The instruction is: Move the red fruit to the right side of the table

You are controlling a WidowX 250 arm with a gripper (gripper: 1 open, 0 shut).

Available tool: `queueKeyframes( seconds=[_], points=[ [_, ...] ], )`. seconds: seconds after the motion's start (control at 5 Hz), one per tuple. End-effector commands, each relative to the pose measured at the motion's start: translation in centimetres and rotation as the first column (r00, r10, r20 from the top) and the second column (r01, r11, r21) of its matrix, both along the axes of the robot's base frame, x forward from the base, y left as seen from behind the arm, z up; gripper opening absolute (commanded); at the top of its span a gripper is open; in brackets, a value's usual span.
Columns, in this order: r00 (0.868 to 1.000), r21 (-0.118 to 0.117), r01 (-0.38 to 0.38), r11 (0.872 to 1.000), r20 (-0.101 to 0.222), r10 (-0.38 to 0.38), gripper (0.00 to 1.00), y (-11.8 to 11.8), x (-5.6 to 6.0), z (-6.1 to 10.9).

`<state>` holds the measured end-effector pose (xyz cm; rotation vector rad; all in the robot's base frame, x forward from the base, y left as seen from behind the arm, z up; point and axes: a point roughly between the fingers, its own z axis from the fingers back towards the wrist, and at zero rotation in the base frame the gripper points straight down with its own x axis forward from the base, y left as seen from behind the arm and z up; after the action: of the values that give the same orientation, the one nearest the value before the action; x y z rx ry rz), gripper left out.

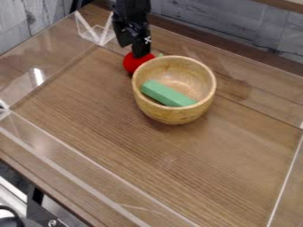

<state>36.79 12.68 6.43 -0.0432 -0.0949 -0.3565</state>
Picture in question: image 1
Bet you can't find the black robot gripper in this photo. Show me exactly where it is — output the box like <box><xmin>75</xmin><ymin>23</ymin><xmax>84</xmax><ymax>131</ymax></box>
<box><xmin>112</xmin><ymin>0</ymin><xmax>153</xmax><ymax>59</ymax></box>

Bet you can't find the wooden bowl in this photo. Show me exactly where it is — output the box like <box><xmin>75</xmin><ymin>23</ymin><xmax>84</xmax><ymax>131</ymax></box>
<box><xmin>131</xmin><ymin>55</ymin><xmax>217</xmax><ymax>125</ymax></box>

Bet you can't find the black metal table frame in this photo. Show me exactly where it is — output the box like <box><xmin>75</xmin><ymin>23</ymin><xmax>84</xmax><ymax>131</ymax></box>
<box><xmin>27</xmin><ymin>185</ymin><xmax>75</xmax><ymax>227</ymax></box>

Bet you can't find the green rectangular block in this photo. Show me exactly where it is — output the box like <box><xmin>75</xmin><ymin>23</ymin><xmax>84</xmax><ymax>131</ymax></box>
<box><xmin>141</xmin><ymin>80</ymin><xmax>197</xmax><ymax>107</ymax></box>

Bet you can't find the clear acrylic corner bracket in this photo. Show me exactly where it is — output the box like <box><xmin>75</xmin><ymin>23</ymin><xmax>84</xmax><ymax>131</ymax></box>
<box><xmin>75</xmin><ymin>11</ymin><xmax>116</xmax><ymax>46</ymax></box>

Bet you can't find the red fruit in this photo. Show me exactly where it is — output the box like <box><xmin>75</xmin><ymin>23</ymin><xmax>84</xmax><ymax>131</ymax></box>
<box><xmin>123</xmin><ymin>52</ymin><xmax>155</xmax><ymax>74</ymax></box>

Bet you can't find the black cable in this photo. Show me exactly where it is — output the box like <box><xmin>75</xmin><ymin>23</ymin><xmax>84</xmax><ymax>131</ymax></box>
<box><xmin>0</xmin><ymin>205</ymin><xmax>26</xmax><ymax>227</ymax></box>

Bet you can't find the clear acrylic tray wall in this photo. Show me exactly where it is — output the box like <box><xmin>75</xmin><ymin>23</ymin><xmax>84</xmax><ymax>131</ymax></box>
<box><xmin>0</xmin><ymin>14</ymin><xmax>303</xmax><ymax>227</ymax></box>

